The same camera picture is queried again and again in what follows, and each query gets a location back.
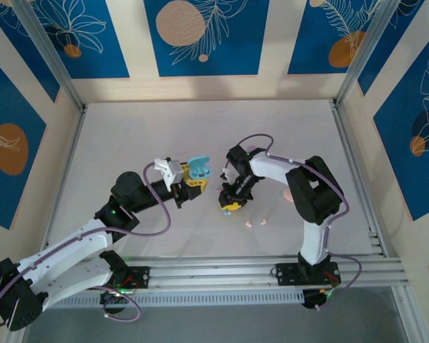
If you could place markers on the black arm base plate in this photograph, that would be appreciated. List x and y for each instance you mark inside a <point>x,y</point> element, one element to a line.
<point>287,275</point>
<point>139,278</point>

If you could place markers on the aluminium frame side rail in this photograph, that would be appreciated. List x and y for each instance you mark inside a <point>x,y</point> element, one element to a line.
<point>346,143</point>
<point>65,175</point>

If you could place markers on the pink earbud charging case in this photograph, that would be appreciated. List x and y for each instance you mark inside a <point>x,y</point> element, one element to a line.
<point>287,196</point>

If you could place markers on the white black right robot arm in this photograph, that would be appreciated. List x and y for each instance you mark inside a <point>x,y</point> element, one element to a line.
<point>271,168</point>

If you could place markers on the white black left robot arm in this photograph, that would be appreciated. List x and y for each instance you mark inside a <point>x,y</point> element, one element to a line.
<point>75,246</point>

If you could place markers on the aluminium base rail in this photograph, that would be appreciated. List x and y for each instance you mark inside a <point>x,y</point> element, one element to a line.
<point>214,271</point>

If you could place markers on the black under-rail bracket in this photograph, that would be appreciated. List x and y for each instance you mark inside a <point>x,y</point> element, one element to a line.
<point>312,298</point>
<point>112,302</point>

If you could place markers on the aluminium frame post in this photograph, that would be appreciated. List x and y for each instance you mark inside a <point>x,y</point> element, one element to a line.
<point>375,53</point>
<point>51,53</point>

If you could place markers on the blue earbud charging case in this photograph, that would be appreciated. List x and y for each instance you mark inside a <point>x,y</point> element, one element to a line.
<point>200,165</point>

